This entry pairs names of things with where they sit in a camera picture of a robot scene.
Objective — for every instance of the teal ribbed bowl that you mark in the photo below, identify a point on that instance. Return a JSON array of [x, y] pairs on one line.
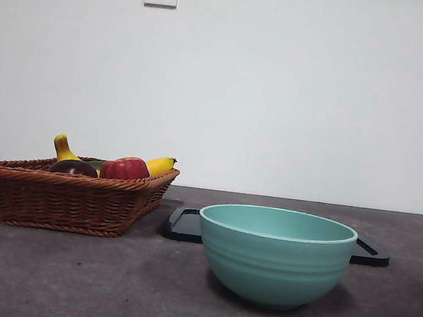
[[275, 269]]

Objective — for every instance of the dark purple plum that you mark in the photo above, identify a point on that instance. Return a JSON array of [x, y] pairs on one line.
[[74, 168]]

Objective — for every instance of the black rectangular tray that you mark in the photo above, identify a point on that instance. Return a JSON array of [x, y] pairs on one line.
[[182, 226]]

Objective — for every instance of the red bell pepper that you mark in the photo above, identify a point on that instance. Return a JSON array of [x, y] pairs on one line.
[[124, 168]]

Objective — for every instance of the green vegetable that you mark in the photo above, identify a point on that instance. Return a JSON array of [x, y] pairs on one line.
[[97, 163]]

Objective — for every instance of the yellow banana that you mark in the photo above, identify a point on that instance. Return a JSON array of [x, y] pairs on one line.
[[63, 149]]

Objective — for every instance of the brown wicker basket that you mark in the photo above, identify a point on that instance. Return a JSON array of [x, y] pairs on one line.
[[65, 203]]

